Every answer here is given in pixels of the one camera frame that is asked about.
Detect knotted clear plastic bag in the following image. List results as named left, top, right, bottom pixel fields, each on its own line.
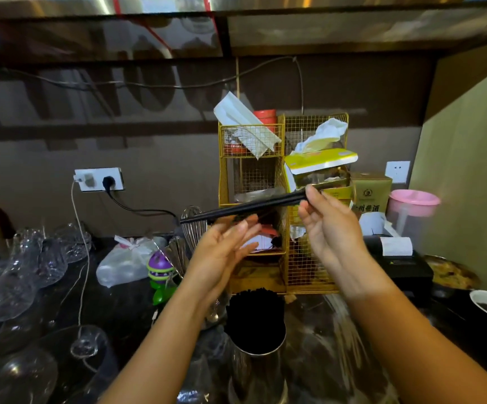
left=95, top=235, right=169, bottom=289

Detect black plug with cable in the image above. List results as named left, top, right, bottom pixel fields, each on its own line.
left=102, top=176, right=182, bottom=225

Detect gold wire mesh rack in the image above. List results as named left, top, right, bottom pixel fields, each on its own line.
left=218, top=113, right=352, bottom=295

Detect person's right hand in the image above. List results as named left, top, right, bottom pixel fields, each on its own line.
left=298, top=184, right=381, bottom=300

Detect person's left forearm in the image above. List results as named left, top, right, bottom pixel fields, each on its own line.
left=99, top=282, right=214, bottom=404

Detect white cable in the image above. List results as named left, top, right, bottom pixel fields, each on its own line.
left=70, top=180, right=92, bottom=329

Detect steel overhead shelf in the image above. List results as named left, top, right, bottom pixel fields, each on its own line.
left=0, top=0, right=487, bottom=63

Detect purple green toy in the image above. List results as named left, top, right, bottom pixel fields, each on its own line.
left=147, top=250, right=178, bottom=307

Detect group of clear glass cups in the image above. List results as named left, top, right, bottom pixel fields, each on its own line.
left=0, top=222, right=93, bottom=366

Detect steel whisk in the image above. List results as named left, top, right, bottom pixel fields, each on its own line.
left=180, top=205, right=209, bottom=254

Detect bundle of black chopsticks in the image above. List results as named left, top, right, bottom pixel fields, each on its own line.
left=225, top=288, right=286, bottom=356

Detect clear pitcher with pink lid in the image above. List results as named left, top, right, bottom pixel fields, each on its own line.
left=386, top=189, right=441, bottom=251

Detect red plastic cups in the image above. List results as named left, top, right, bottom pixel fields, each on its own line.
left=253, top=109, right=278, bottom=126

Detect gold cardboard box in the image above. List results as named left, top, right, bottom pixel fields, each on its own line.
left=350, top=172, right=393, bottom=218

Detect steel chopstick holder cup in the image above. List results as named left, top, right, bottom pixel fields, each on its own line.
left=227, top=328, right=289, bottom=404

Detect white folded paper pack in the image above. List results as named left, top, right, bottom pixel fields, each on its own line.
left=213, top=91, right=282, bottom=160

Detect black receipt printer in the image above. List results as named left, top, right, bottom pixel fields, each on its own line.
left=363, top=235, right=434, bottom=293

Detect black chopstick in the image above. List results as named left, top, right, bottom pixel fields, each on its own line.
left=210, top=193, right=309, bottom=219
left=180, top=190, right=308, bottom=224

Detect person's left hand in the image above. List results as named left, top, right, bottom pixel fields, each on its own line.
left=183, top=214, right=263, bottom=308

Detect person's right forearm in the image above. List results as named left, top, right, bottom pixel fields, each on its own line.
left=344, top=273, right=487, bottom=404

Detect white wall socket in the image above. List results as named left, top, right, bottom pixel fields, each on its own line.
left=385, top=160, right=411, bottom=185

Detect white tissue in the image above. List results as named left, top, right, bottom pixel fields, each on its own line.
left=291, top=118, right=349, bottom=155

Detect thin wall wire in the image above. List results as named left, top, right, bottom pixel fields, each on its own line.
left=0, top=56, right=305, bottom=116

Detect metal plate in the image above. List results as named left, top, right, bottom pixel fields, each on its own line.
left=422, top=255, right=481, bottom=291

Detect white double wall outlet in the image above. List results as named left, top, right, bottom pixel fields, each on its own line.
left=74, top=167, right=125, bottom=192

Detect clear stemmed glass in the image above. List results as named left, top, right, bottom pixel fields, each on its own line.
left=33, top=324, right=120, bottom=404

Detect yellow white tissue box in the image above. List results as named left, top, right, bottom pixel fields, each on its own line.
left=284, top=148, right=359, bottom=192

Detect white paper roll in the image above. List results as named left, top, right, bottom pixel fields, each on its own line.
left=359, top=212, right=390, bottom=237

